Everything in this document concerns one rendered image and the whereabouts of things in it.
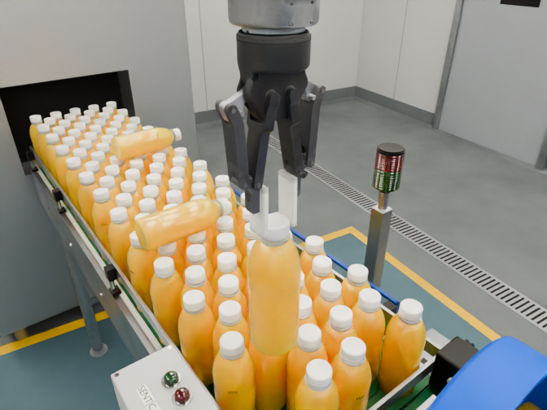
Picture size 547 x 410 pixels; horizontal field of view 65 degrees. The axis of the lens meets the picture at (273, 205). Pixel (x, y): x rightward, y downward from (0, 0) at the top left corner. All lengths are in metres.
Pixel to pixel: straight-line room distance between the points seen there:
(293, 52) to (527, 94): 4.04
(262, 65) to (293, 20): 0.05
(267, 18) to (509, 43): 4.13
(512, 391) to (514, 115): 4.03
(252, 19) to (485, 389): 0.45
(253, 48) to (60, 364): 2.06
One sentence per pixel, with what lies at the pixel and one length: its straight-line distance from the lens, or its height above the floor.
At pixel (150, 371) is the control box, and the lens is 0.71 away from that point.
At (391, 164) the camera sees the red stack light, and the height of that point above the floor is 1.23.
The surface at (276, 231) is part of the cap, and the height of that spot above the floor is 1.35.
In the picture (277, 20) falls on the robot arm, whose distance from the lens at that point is 0.42.
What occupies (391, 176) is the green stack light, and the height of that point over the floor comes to 1.20.
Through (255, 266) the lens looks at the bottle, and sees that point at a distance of 0.55.
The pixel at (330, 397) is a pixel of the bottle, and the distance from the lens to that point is 0.71.
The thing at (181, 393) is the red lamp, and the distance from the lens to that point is 0.66.
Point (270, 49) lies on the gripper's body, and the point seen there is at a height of 1.56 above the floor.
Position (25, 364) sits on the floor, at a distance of 2.41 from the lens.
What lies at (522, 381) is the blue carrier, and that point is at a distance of 0.58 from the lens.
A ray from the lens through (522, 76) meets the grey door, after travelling 4.43.
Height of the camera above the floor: 1.64
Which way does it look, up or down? 30 degrees down
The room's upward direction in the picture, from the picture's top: straight up
